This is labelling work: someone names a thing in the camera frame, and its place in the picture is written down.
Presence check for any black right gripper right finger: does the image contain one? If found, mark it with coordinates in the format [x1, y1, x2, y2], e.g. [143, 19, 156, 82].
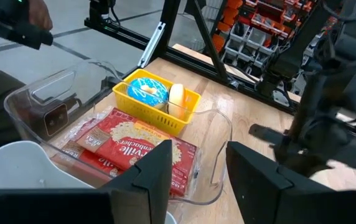
[226, 141, 356, 224]

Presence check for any black table-level camera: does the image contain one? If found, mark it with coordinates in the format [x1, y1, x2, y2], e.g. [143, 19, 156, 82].
[42, 103, 70, 137]

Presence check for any grey plastic tray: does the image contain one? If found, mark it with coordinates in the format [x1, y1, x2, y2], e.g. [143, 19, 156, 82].
[0, 140, 177, 224]

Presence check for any clear plastic bin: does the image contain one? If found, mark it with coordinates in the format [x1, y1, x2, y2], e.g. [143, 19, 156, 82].
[3, 58, 233, 207]

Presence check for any silver aluminium bracket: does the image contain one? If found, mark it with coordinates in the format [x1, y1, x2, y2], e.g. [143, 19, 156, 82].
[136, 21, 167, 68]

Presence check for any yellow plastic basket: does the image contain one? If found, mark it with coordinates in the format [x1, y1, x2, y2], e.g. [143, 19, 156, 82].
[111, 68, 202, 137]

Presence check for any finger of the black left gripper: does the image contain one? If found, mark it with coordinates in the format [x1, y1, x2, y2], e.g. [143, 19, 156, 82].
[248, 123, 288, 146]

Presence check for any person's hand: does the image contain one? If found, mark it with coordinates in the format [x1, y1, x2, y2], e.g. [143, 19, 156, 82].
[27, 0, 54, 31]

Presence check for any black teleoperation handle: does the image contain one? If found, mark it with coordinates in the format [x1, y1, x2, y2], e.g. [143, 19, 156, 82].
[0, 0, 54, 50]

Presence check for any red and grey bin rack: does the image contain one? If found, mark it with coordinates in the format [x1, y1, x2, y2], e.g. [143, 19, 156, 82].
[210, 0, 317, 71]

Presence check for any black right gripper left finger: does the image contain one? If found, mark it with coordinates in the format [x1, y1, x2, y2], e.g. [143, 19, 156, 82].
[0, 139, 173, 224]

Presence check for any peach glazed donut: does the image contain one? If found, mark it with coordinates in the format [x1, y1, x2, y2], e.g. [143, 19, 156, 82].
[167, 83, 187, 121]

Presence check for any blue frosted donut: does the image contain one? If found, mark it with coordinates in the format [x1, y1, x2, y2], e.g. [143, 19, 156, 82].
[126, 77, 170, 110]

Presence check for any black aluminium table frame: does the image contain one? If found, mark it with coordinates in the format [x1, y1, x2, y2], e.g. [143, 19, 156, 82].
[83, 0, 356, 141]

